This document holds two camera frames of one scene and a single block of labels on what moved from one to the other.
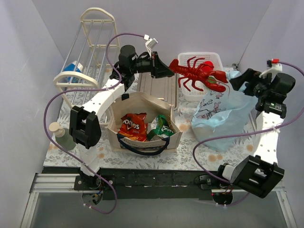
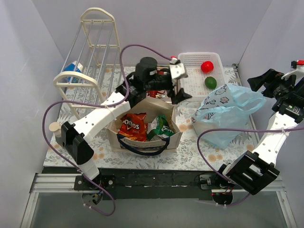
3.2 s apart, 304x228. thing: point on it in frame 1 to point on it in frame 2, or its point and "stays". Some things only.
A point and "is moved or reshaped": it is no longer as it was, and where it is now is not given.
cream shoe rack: (94, 56) stays
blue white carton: (71, 67) stays
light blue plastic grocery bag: (222, 114) is moved or reshaped
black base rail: (133, 184) stays
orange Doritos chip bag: (133, 126) stays
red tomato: (206, 68) stays
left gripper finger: (161, 69) to (180, 97)
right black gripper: (250, 82) to (269, 83)
